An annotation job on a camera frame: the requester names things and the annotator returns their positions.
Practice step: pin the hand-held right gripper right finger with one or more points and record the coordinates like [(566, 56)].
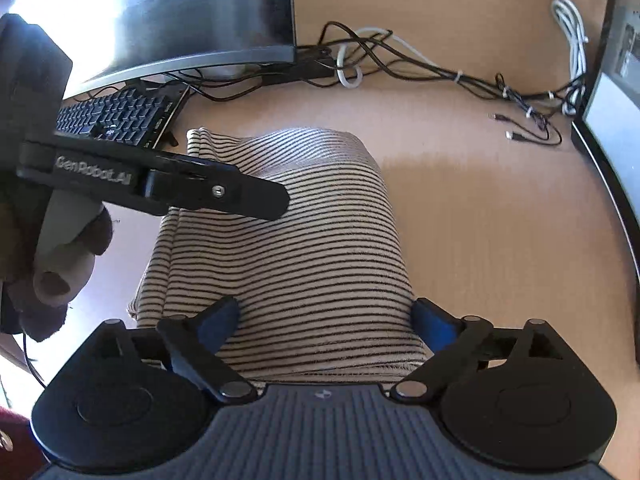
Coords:
[(432, 322)]

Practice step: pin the white computer case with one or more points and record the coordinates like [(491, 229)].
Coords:
[(615, 110)]

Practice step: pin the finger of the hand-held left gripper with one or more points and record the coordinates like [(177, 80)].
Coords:
[(220, 192)]

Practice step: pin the dark red garment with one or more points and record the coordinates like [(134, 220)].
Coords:
[(17, 445)]

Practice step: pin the curved black monitor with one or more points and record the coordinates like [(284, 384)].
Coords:
[(175, 10)]

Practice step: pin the black keyboard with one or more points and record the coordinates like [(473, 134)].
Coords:
[(125, 110)]

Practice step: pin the black monitor stand base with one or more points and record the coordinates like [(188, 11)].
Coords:
[(310, 67)]

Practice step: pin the striped beige sweater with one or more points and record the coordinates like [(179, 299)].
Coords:
[(310, 260)]

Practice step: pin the person's left hand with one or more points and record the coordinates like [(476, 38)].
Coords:
[(60, 280)]

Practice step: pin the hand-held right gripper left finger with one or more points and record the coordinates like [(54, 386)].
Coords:
[(220, 322)]

